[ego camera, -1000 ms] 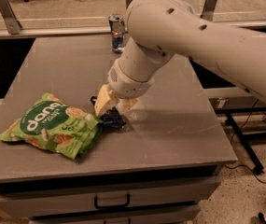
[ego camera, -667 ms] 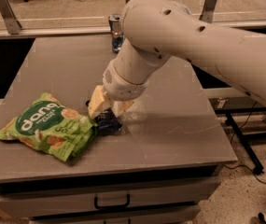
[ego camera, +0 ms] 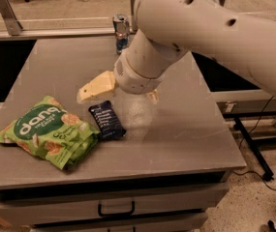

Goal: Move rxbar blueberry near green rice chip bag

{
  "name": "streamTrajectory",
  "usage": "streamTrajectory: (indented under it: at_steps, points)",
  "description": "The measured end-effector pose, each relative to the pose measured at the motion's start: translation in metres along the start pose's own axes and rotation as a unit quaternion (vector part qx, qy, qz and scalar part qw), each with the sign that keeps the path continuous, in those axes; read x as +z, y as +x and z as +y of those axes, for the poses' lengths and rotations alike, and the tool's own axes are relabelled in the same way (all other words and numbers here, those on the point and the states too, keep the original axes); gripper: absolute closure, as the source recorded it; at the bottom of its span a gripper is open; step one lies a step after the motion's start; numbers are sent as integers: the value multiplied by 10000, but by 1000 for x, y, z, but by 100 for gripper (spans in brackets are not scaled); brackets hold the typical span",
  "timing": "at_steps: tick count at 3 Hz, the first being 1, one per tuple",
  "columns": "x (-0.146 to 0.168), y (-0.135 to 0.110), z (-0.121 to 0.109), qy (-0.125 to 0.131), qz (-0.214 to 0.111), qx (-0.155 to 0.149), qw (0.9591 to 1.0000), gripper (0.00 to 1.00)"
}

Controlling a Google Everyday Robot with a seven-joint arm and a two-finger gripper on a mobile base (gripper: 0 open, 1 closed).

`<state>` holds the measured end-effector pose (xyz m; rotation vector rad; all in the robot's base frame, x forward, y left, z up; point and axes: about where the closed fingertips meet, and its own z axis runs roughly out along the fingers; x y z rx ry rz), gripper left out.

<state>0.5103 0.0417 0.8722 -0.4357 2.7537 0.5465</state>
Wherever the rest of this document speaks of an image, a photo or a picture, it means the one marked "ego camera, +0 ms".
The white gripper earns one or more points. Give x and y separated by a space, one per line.
134 78

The dark blue rxbar wrapper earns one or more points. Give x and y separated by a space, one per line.
107 121

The green rice chip bag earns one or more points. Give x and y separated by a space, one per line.
48 131

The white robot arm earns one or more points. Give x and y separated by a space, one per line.
168 29

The silver blue drink can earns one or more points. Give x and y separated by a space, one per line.
122 32

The grey upper drawer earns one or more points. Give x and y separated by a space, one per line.
149 201

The grey drawer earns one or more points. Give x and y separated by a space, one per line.
149 201
169 223

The grey lower drawer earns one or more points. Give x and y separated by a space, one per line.
169 223

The black metal stand leg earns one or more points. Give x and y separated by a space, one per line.
268 174

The black drawer handle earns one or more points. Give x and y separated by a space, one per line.
116 210

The left metal railing bracket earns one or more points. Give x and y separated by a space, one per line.
13 27

